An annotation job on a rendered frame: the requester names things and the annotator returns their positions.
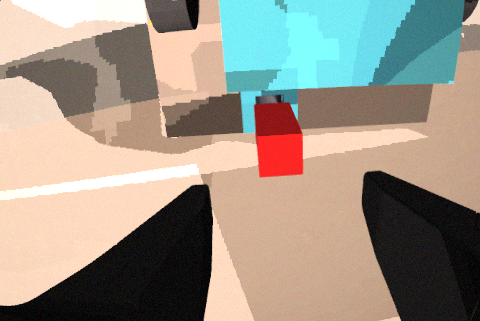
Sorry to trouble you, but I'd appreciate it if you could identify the red-headed stop pin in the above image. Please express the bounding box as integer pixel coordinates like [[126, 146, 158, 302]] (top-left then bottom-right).
[[253, 96, 304, 177]]

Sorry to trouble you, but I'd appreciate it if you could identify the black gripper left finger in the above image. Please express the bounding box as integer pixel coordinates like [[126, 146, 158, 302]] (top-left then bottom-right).
[[0, 184, 213, 321]]

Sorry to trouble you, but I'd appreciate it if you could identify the peach inclined ramp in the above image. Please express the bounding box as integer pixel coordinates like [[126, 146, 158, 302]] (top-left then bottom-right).
[[147, 0, 433, 138]]

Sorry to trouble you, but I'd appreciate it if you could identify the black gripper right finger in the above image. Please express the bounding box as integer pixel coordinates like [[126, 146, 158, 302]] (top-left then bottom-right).
[[361, 170, 480, 321]]

